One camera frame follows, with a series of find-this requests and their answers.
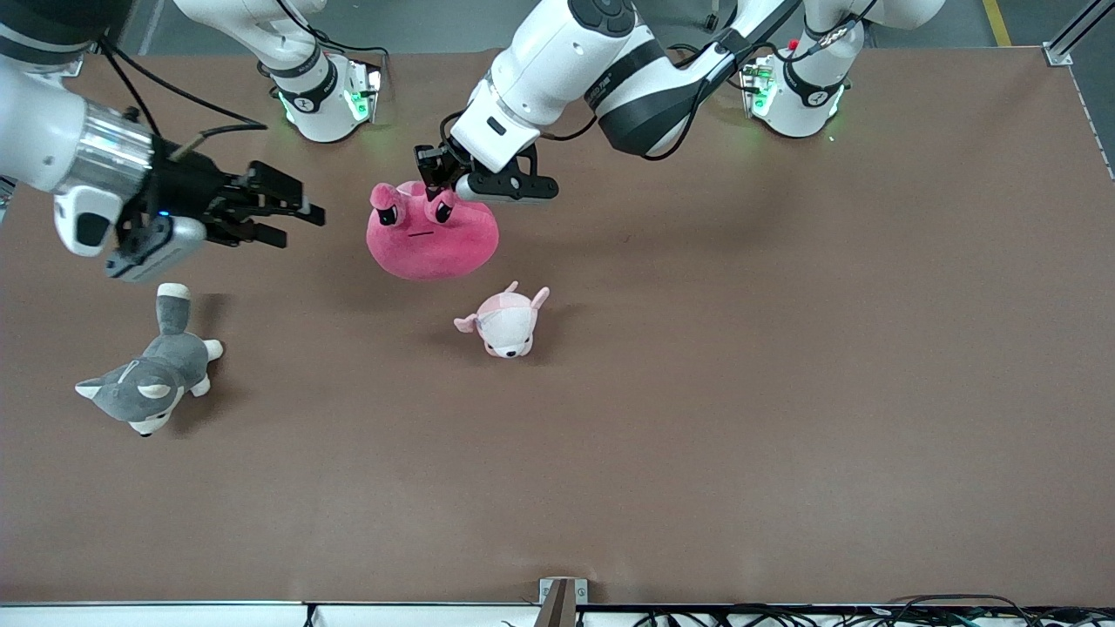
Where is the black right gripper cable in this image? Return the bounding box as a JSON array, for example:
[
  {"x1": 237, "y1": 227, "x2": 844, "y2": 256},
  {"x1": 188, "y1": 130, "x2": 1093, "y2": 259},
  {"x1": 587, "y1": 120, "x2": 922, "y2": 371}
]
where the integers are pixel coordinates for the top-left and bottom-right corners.
[{"x1": 96, "y1": 35, "x2": 269, "y2": 162}]

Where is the black cable bundle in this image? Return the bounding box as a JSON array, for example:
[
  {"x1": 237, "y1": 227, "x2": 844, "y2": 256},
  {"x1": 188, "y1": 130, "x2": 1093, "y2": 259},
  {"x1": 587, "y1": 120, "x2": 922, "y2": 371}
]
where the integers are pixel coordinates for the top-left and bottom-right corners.
[{"x1": 632, "y1": 595, "x2": 1115, "y2": 627}]

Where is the black arm base cable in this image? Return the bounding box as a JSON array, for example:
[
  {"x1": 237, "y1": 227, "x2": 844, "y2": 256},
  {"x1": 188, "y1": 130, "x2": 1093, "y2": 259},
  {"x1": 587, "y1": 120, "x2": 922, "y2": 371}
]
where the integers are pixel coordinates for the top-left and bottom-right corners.
[
  {"x1": 669, "y1": 42, "x2": 759, "y2": 95},
  {"x1": 258, "y1": 0, "x2": 390, "y2": 88}
]

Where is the black left arm base cable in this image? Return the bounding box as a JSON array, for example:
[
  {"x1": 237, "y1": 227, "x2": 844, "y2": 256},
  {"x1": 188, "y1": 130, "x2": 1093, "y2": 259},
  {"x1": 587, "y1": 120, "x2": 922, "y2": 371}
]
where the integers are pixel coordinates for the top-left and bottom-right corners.
[{"x1": 669, "y1": 42, "x2": 759, "y2": 95}]

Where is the round hot pink plush toy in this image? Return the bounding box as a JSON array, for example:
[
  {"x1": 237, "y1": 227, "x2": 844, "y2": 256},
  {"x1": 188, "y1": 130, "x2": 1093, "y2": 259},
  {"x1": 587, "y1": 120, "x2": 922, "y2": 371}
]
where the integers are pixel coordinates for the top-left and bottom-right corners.
[{"x1": 366, "y1": 180, "x2": 501, "y2": 281}]

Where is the white table edge rail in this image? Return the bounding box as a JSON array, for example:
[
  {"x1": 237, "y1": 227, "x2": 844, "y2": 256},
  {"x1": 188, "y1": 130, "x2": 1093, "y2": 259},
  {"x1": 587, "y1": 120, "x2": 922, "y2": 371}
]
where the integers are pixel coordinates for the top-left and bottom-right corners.
[{"x1": 0, "y1": 601, "x2": 1115, "y2": 627}]

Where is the grey husky plush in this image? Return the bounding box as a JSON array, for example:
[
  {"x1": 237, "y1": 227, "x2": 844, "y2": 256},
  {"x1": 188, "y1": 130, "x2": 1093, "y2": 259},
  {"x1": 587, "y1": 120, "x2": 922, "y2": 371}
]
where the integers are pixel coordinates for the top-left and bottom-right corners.
[{"x1": 74, "y1": 282, "x2": 225, "y2": 438}]

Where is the black right arm base cable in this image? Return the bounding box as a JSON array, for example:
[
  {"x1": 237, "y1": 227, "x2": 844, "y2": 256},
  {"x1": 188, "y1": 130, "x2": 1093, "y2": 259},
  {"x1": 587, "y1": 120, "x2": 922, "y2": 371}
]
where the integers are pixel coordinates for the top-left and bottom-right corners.
[{"x1": 258, "y1": 0, "x2": 390, "y2": 88}]

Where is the metal table edge bracket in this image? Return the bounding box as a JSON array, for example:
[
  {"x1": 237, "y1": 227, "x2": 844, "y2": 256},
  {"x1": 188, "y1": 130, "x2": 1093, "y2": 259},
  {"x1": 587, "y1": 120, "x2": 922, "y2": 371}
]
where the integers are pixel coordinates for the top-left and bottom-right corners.
[{"x1": 538, "y1": 577, "x2": 590, "y2": 627}]

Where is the pale pink dog plush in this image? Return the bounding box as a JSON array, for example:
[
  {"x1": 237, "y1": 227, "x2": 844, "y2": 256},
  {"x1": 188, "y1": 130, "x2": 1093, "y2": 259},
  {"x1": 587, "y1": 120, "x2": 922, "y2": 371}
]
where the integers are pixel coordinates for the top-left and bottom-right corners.
[{"x1": 453, "y1": 280, "x2": 551, "y2": 360}]

